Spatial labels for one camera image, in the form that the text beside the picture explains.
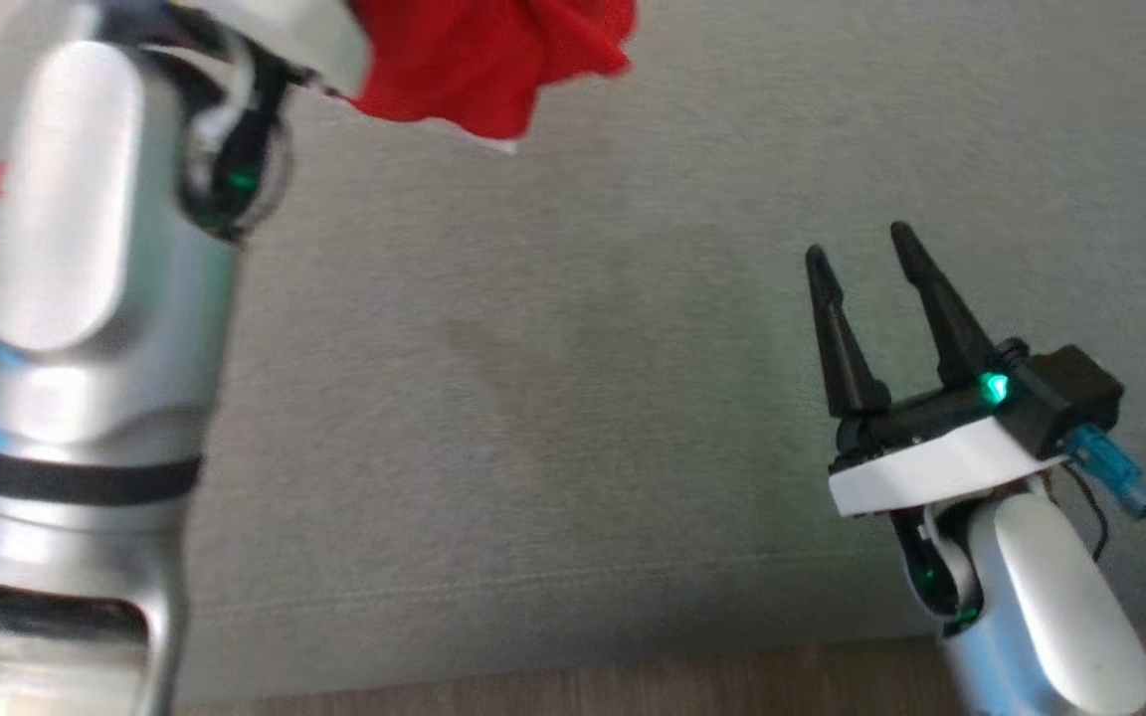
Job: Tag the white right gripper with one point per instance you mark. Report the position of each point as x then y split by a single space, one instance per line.
941 467

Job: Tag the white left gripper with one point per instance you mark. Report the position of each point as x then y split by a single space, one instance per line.
285 35

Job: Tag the red shorts white stripe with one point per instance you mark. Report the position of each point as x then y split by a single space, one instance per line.
474 60

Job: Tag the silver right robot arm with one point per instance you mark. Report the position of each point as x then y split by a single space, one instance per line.
1050 597

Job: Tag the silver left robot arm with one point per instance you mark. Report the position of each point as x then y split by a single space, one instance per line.
86 249

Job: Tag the large grey sofa ottoman cushion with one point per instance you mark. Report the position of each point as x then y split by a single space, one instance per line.
583 348

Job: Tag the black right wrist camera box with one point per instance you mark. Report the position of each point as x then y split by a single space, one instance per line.
1070 398

